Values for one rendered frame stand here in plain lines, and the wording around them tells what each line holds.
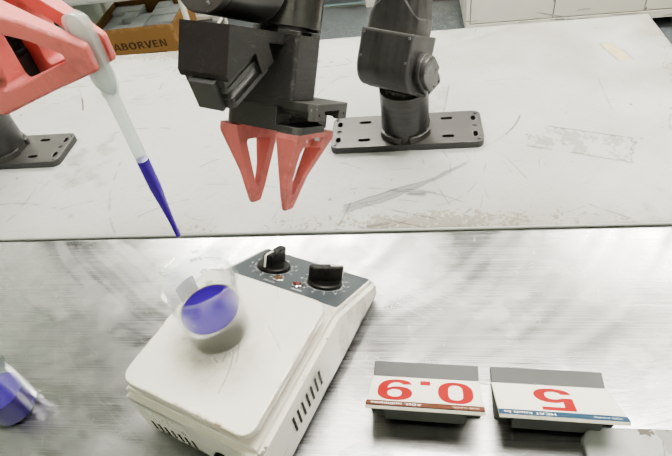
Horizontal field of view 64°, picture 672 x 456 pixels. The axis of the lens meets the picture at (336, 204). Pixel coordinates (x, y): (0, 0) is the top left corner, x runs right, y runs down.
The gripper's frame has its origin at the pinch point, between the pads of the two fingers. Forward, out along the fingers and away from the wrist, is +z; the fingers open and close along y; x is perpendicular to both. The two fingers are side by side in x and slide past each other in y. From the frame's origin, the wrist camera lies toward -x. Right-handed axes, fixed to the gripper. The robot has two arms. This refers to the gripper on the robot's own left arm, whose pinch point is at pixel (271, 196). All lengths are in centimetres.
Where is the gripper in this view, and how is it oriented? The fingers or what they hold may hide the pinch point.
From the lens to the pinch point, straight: 49.0
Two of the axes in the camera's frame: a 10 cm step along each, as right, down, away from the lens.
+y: 8.9, 2.2, -4.0
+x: 4.4, -1.9, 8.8
